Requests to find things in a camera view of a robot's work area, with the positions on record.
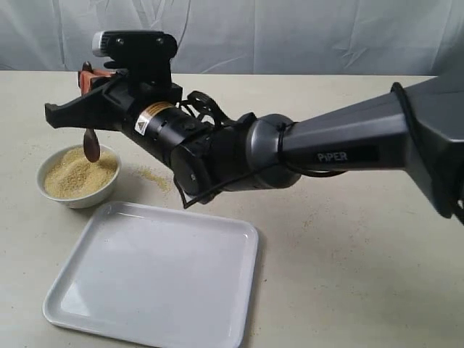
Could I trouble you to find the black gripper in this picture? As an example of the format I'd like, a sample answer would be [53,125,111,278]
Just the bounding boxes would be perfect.
[44,69,210,167]

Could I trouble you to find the dark red wooden spoon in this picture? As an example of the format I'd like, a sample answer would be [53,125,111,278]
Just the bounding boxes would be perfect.
[81,62,100,162]

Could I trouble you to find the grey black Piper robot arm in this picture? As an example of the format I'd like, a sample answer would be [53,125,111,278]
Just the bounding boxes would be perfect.
[45,70,463,219]

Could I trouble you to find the beige grainy powder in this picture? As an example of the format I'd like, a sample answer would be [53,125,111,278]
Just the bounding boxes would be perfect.
[43,146,118,199]

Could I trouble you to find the grain pile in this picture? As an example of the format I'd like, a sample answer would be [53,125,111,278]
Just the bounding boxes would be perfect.
[133,167,172,193]

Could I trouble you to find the white ceramic bowl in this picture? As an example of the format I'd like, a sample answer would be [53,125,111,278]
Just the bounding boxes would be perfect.
[36,145,122,209]

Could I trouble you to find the white rectangular plastic tray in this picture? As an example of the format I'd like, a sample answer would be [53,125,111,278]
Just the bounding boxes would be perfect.
[43,202,259,347]

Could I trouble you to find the white wrinkled backdrop cloth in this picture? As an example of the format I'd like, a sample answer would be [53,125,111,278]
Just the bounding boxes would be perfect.
[1,1,463,75]

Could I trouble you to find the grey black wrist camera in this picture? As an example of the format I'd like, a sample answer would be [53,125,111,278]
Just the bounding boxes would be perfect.
[91,30,178,88]

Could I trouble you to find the black cable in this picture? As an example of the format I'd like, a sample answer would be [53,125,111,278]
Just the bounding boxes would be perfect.
[177,83,464,218]

